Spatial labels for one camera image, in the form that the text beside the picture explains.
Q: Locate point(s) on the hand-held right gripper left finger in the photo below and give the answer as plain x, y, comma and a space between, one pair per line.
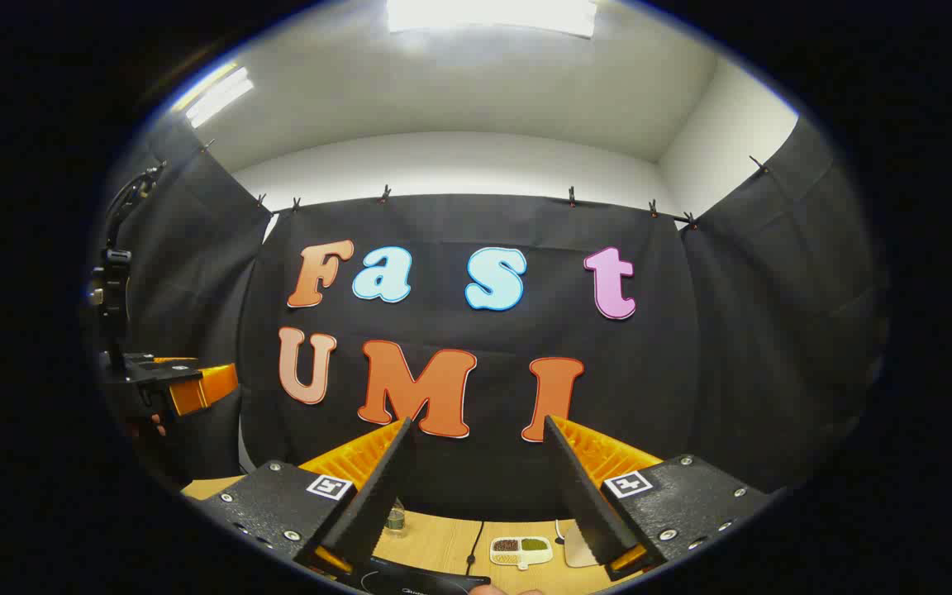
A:
377, 504

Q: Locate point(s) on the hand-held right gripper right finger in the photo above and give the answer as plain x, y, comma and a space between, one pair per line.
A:
583, 496

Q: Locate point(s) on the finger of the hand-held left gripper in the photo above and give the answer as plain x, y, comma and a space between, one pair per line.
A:
203, 387

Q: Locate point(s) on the black induction cooktop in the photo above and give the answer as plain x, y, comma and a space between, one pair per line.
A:
410, 580

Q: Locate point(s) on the clear plastic water bottle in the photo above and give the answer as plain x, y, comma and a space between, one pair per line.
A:
395, 519

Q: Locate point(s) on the white toaster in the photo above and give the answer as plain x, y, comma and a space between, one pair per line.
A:
579, 549

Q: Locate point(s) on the white divided bean dish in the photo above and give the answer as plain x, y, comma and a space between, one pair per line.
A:
521, 552

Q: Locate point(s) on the narrow ceiling light panel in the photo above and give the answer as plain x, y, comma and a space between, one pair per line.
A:
216, 95

